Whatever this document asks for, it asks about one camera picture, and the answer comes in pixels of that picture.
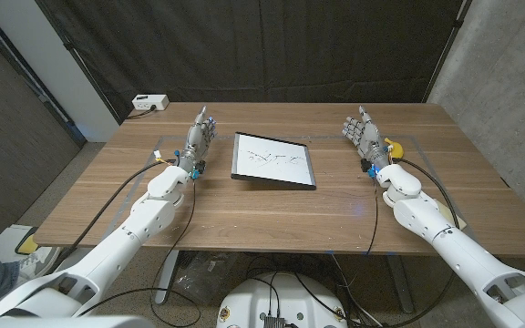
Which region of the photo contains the small whiteboard with black frame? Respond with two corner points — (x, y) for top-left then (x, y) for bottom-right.
(230, 131), (317, 191)

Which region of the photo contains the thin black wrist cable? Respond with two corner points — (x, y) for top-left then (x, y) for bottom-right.
(365, 179), (380, 256)
(77, 177), (202, 328)

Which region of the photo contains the clear plastic bag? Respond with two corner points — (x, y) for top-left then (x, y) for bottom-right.
(173, 250), (239, 304)

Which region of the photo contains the black backdrop pole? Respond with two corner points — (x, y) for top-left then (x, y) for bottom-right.
(34, 0), (123, 125)
(420, 0), (473, 104)

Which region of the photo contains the yellow floor pad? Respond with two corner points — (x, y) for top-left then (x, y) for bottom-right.
(15, 226), (40, 255)

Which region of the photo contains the white table leg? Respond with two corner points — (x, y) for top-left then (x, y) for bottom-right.
(154, 249), (181, 305)

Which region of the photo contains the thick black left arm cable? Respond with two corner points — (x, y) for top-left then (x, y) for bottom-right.
(55, 159), (177, 274)

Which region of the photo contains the white power strip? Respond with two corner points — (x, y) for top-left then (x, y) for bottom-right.
(131, 93), (170, 112)

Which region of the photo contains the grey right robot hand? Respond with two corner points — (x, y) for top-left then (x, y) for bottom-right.
(341, 105), (392, 172)

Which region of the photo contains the grey port box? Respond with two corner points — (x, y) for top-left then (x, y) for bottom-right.
(262, 313), (289, 328)

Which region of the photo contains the thin black left wrist cable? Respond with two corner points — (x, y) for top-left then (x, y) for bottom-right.
(77, 177), (202, 328)

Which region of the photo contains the white floor box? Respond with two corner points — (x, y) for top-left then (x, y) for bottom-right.
(0, 223), (40, 264)

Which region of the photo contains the grey table leg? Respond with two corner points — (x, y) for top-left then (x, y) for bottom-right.
(386, 254), (417, 314)

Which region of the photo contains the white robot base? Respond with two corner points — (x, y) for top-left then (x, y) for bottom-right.
(215, 272), (349, 328)

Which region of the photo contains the white sneaker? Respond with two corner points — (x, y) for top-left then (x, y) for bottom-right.
(15, 245), (62, 282)

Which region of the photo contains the yellow toy banana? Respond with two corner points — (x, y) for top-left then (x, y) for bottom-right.
(383, 137), (404, 160)

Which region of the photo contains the white robot chest shell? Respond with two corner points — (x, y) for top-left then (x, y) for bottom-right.
(0, 315), (157, 328)

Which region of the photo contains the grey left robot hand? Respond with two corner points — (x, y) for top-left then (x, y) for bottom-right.
(176, 105), (219, 175)

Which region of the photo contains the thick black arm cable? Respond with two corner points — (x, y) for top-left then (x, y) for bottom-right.
(55, 159), (177, 274)
(371, 157), (462, 328)

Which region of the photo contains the black backdrop curtain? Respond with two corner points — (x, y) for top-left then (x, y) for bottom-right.
(34, 0), (473, 124)

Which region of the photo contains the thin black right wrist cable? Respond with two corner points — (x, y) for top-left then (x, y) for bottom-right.
(365, 179), (380, 256)

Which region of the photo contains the black power strip cable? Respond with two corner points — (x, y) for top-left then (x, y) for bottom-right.
(125, 105), (158, 120)

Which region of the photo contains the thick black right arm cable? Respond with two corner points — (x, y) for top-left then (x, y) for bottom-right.
(371, 157), (462, 328)

